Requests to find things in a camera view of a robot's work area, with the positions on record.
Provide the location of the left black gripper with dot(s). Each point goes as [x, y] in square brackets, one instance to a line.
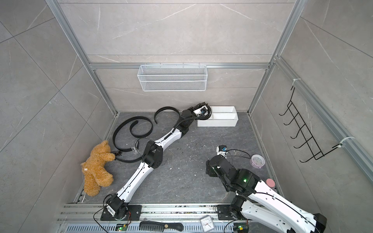
[194, 108]

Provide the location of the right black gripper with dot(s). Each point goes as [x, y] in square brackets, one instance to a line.
[209, 169]

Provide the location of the long black leather belt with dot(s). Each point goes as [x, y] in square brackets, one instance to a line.
[202, 111]

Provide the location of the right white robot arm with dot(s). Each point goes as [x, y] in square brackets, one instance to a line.
[255, 200]

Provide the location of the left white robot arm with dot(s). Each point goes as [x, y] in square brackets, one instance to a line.
[152, 157]

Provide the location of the white divided storage box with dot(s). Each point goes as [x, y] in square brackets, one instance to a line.
[222, 116]

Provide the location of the pink round container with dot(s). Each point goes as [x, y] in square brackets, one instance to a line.
[257, 161]

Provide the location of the small white clock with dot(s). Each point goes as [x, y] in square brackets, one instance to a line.
[207, 224]

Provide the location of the curled black belt with buckle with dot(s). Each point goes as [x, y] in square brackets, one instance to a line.
[133, 122]

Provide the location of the black comb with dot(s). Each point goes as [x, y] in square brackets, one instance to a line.
[154, 226]

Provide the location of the brown teddy bear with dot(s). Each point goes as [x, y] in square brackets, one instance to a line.
[93, 169]

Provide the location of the white wire mesh basket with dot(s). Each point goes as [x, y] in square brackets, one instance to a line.
[173, 77]

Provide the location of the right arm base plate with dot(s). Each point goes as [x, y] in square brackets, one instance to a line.
[223, 212]

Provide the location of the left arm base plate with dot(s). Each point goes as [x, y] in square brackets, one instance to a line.
[131, 212]

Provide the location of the black wire hook rack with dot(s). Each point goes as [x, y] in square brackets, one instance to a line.
[304, 132]

